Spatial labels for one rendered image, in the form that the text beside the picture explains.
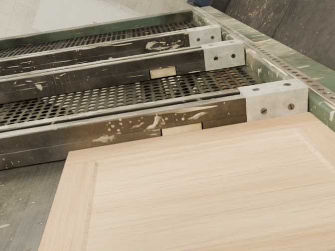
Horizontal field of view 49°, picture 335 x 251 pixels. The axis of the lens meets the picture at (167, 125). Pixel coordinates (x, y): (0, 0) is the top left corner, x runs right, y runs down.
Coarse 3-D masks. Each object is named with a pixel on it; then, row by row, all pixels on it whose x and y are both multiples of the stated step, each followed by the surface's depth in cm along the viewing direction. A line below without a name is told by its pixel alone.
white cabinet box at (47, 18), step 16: (48, 0) 402; (64, 0) 404; (80, 0) 405; (96, 0) 407; (112, 0) 465; (48, 16) 408; (64, 16) 410; (80, 16) 412; (96, 16) 414; (112, 16) 416; (128, 16) 417
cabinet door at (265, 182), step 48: (144, 144) 70; (192, 144) 67; (240, 144) 66; (288, 144) 63; (96, 192) 58; (144, 192) 56; (192, 192) 54; (240, 192) 53; (288, 192) 51; (48, 240) 48; (96, 240) 48; (144, 240) 46; (192, 240) 45; (240, 240) 44; (288, 240) 43
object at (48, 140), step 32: (192, 96) 75; (224, 96) 74; (256, 96) 71; (288, 96) 71; (0, 128) 73; (32, 128) 71; (64, 128) 70; (96, 128) 70; (128, 128) 71; (160, 128) 72; (0, 160) 71; (32, 160) 72
